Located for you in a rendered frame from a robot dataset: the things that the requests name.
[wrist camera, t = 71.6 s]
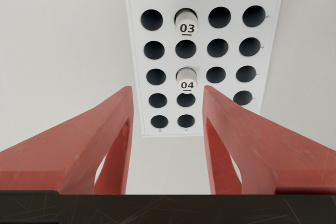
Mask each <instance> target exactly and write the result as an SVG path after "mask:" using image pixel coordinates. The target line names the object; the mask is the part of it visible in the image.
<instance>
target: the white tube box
mask: <svg viewBox="0 0 336 224"><path fill-rule="evenodd" d="M125 4H126V12H127V19H128V27H129V35H130V43H131V51H132V59H133V67H134V75H135V83H136V91H137V99H138V107H139V115H140V123H141V131H142V137H144V138H146V137H183V136H203V135H204V130H203V116H202V107H203V95H204V86H205V85H210V86H212V87H214V88H215V89H216V90H218V91H219V92H221V93H222V94H224V95H225V96H227V97H228V98H229V99H231V100H232V101H234V102H235V103H237V104H238V105H240V106H241V107H243V108H245V109H247V110H249V111H251V112H254V113H256V114H258V115H260V113H261V108H262V102H263V97H264V92H265V86H266V81H267V76H268V70H269V65H270V59H271V54H272V49H273V43H274V38H275V32H276V27H277V22H278V16H279V11H280V5H281V0H125ZM182 8H190V9H192V10H193V11H194V12H195V15H196V17H197V21H198V27H199V28H198V32H197V34H196V36H194V37H193V38H191V39H183V38H181V37H179V36H178V34H177V32H176V13H177V12H178V10H180V9H182ZM185 67H188V68H191V69H193V70H194V71H195V73H196V77H197V89H196V90H195V91H194V92H192V93H189V94H185V93H182V92H180V91H179V89H178V87H177V75H178V71H179V70H180V69H182V68H185Z"/></svg>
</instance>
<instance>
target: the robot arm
mask: <svg viewBox="0 0 336 224"><path fill-rule="evenodd" d="M202 122H203V136H204V148H205V156H206V164H207V171H208V179H209V187H210V195H126V187H127V180H128V172H129V164H130V157H131V149H132V137H133V123H134V102H133V90H132V86H124V87H123V88H122V89H120V90H119V91H117V92H116V93H114V94H113V95H112V96H110V97H109V98H107V99H106V100H104V101H103V102H102V103H100V104H99V105H97V106H96V107H94V108H92V109H90V110H88V111H86V112H83V113H81V114H79V115H77V116H75V117H73V118H71V119H68V120H66V121H64V122H62V123H60V124H58V125H56V126H54V127H51V128H49V129H47V130H45V131H43V132H41V133H39V134H37V135H35V136H32V137H30V138H28V139H26V140H24V141H22V142H20V143H18V144H15V145H13V146H11V147H9V148H7V149H5V150H3V151H1V152H0V224H336V151H335V150H333V149H331V148H329V147H326V146H324V145H322V144H320V143H318V142H316V141H314V140H311V139H309V138H307V137H305V136H303V135H301V134H299V133H297V132H294V131H292V130H290V129H288V128H286V127H284V126H282V125H279V124H277V123H275V122H273V121H271V120H269V119H267V118H265V117H262V116H260V115H258V114H256V113H254V112H251V111H249V110H247V109H245V108H243V107H241V106H240V105H238V104H237V103H235V102H234V101H232V100H231V99H229V98H228V97H227V96H225V95H224V94H222V93H221V92H219V91H218V90H216V89H215V88H214V87H212V86H210V85H205V86H204V90H203V102H202ZM230 155H231V157H232V159H233V160H234V162H235V164H236V165H237V167H238V169H239V171H240V175H241V181H240V179H239V177H238V175H237V173H236V171H235V169H234V166H233V163H232V160H231V157H230ZM105 156H106V157H105ZM104 158H105V161H104V164H103V167H102V169H101V172H100V174H99V176H98V178H97V180H96V182H95V177H96V172H97V169H98V168H99V166H100V164H101V163H102V161H103V159H104Z"/></svg>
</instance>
